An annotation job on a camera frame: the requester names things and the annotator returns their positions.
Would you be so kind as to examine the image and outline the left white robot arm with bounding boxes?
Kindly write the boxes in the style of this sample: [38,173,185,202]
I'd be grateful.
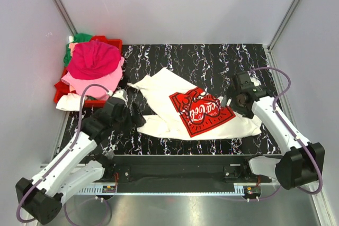
[15,96,146,225]

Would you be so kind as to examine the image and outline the left aluminium frame post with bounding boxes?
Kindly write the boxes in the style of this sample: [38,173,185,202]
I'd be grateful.
[52,0,78,35]

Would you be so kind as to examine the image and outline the white coca-cola t-shirt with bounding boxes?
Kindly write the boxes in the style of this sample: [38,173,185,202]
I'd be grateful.
[129,68,262,140]

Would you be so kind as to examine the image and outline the red t-shirt in bin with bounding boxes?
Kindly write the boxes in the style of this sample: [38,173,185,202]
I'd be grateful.
[54,80,70,95]

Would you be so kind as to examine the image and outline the white t-shirt in bin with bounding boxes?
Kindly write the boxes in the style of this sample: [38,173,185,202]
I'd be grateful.
[56,93,81,111]

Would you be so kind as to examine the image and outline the aluminium frame post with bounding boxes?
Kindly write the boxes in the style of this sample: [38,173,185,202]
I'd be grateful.
[52,0,78,35]
[267,0,302,51]

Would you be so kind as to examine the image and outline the green t-shirt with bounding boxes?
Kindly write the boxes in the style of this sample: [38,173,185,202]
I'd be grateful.
[63,33,93,67]

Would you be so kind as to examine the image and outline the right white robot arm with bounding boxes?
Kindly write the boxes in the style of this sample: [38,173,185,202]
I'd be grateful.
[221,71,325,195]

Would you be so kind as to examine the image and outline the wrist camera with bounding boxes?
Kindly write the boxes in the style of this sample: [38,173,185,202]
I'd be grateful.
[248,77,262,90]
[112,89,128,104]

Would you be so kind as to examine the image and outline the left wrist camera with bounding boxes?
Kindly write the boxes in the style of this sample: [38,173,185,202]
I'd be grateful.
[112,89,128,104]

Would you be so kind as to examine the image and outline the light pink t-shirt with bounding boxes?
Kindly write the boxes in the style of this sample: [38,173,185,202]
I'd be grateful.
[61,57,124,101]

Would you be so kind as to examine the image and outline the magenta t-shirt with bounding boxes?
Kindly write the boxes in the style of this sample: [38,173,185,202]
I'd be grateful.
[67,40,121,80]

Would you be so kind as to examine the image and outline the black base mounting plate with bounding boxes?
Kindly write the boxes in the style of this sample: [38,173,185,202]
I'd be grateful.
[103,155,272,187]

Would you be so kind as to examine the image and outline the right aluminium frame post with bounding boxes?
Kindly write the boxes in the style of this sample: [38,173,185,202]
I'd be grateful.
[267,0,302,51]

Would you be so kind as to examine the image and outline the white slotted cable duct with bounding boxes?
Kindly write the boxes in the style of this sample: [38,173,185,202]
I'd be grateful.
[77,183,244,196]

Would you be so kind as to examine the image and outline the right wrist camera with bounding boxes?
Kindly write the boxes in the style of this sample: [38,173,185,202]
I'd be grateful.
[248,77,262,90]

